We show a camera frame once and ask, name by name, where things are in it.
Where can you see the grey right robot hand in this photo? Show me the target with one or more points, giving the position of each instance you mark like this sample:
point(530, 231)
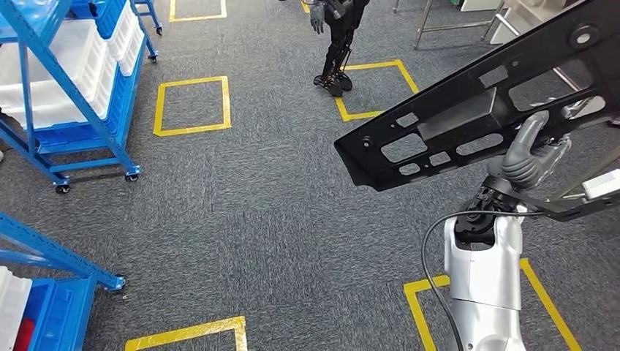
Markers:
point(523, 164)

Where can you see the black humanoid robot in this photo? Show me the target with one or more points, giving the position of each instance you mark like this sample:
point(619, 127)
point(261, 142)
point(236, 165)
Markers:
point(339, 38)

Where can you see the steel workbench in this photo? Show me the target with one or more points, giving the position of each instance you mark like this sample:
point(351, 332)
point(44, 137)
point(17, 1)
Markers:
point(566, 79)

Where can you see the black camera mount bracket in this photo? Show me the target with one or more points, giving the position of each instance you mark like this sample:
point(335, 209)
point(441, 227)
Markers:
point(557, 210)

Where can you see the blue metal shelf rack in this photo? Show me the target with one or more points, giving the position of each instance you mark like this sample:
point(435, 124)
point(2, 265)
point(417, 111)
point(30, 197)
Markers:
point(48, 249)

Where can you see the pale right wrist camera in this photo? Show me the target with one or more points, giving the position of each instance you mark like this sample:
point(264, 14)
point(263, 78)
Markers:
point(603, 184)

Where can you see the red plastic part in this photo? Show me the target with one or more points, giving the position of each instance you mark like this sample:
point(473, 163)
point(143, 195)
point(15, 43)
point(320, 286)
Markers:
point(24, 336)

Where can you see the blue wheeled shelf rack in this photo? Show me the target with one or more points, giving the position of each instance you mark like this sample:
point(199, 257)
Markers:
point(97, 166)

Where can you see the yellow floor tape square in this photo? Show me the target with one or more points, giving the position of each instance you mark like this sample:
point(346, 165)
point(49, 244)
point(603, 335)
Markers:
point(407, 75)
point(223, 9)
point(193, 332)
point(305, 7)
point(416, 315)

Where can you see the blue plastic bin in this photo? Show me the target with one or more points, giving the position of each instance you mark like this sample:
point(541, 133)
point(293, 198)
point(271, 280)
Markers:
point(63, 315)
point(109, 17)
point(118, 106)

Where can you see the black plastic plate bracket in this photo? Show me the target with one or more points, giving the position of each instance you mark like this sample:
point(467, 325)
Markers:
point(465, 116)

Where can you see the large white plastic bin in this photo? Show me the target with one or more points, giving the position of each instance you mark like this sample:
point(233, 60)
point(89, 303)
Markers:
point(53, 106)
point(77, 53)

